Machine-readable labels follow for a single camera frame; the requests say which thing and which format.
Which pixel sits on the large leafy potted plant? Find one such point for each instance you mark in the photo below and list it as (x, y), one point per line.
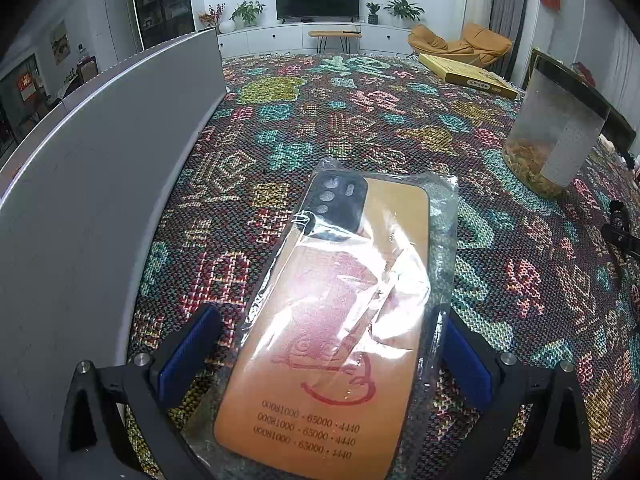
(404, 9)

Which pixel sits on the dining chair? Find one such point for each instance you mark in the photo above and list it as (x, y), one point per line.
(86, 69)

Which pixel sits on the black television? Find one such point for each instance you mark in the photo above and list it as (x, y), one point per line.
(317, 0)

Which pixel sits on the framed wall picture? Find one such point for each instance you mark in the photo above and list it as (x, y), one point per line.
(60, 41)

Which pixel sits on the white cardboard box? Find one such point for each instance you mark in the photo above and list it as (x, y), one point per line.
(100, 185)

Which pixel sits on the orange lounge chair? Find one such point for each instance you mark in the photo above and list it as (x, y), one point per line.
(480, 40)

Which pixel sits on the yellow flat box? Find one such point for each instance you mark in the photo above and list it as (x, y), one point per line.
(465, 74)

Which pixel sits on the red hanging sign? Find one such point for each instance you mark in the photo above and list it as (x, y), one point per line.
(27, 86)

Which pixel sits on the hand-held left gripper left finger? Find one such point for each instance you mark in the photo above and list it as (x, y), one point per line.
(192, 355)

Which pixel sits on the orange phone case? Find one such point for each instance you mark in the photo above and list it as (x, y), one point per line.
(325, 335)

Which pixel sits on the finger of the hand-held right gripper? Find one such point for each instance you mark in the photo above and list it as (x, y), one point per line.
(620, 237)

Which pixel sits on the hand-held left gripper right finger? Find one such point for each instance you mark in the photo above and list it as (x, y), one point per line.
(467, 360)

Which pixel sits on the white television cabinet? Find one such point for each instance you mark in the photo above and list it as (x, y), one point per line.
(280, 37)

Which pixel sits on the bushy green potted plant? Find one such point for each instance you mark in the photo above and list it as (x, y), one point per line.
(247, 12)

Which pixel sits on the colourful patterned woven blanket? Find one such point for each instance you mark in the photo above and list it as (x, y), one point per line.
(350, 125)

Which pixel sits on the red flowers in vase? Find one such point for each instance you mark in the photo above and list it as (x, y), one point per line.
(212, 15)

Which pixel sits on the dark wooden furniture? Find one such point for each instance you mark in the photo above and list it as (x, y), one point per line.
(622, 130)

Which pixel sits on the clear jar black lid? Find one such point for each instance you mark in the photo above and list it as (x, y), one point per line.
(550, 135)

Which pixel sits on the dark glass display cabinet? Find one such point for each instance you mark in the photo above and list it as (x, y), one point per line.
(162, 5)

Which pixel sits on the small dark potted plant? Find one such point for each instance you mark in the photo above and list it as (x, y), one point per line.
(373, 14)

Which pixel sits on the white round vase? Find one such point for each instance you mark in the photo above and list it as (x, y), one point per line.
(226, 26)

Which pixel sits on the grey curtain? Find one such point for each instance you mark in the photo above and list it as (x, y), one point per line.
(510, 10)

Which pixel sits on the small wooden bench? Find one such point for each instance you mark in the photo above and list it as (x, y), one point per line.
(332, 34)

